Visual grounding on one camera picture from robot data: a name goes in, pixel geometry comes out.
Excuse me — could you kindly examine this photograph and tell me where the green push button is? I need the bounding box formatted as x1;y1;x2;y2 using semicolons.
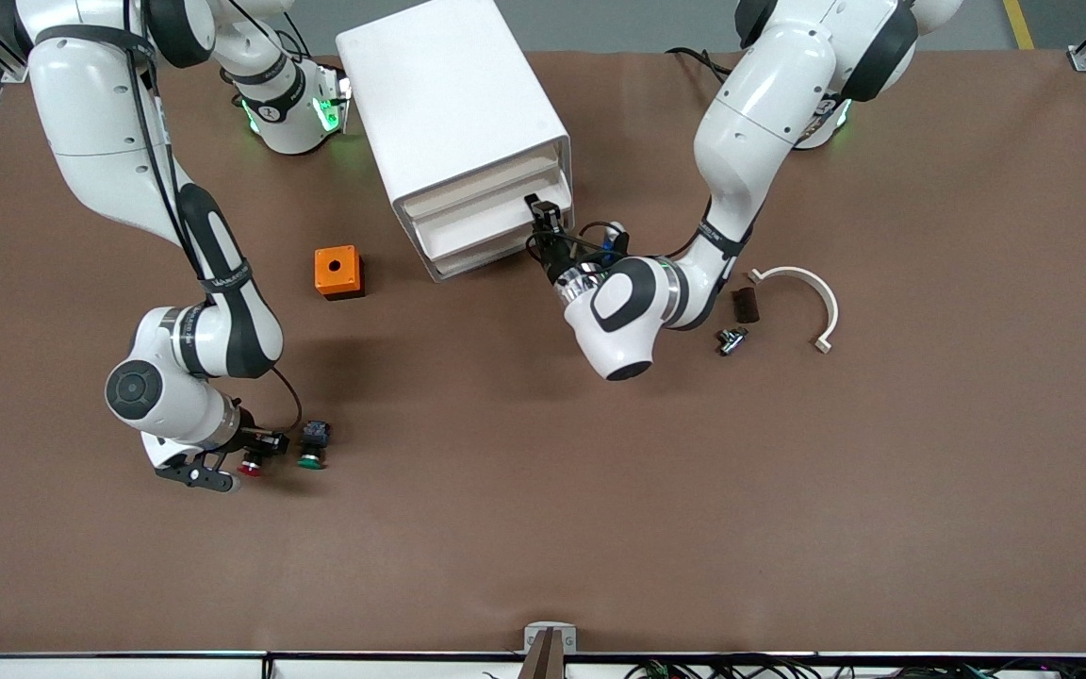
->
296;421;335;471

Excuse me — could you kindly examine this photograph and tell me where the white drawer cabinet housing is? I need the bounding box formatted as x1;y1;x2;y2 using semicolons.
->
336;0;574;284

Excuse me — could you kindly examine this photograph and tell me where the brown table cover sheet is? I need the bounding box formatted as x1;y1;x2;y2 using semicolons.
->
0;47;1086;656

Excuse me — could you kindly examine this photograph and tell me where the yellow floor tape strip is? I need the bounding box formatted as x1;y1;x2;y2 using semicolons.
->
1002;0;1037;51

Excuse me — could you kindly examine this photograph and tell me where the orange button enclosure box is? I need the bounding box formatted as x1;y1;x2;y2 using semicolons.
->
314;245;366;302

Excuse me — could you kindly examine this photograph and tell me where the aluminium table edge rail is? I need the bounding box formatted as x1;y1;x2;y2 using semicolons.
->
0;649;1086;679

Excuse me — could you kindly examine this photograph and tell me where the white half-ring pipe clamp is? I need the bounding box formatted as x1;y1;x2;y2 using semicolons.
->
746;266;839;355

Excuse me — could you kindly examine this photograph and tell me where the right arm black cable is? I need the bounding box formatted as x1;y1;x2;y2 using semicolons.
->
123;0;304;435

